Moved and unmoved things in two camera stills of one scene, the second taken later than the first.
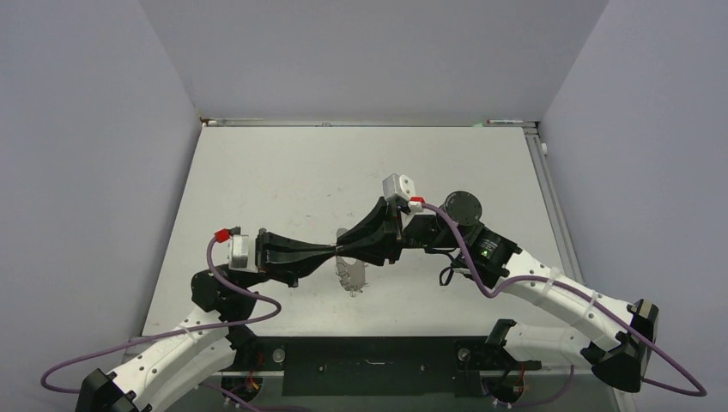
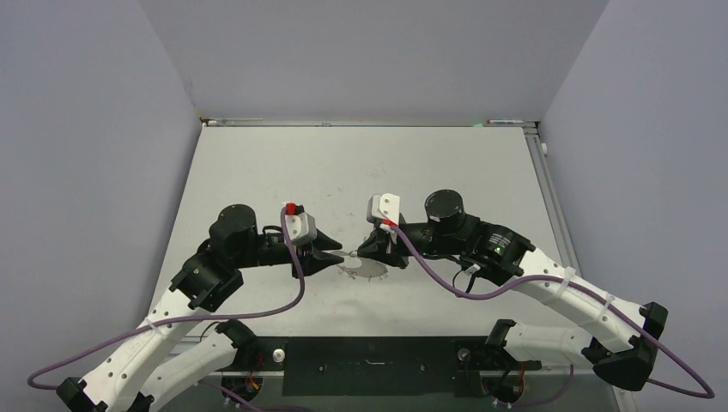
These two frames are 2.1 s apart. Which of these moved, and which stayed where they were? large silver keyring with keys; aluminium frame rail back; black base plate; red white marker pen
Moved: large silver keyring with keys
Stayed: red white marker pen; aluminium frame rail back; black base plate
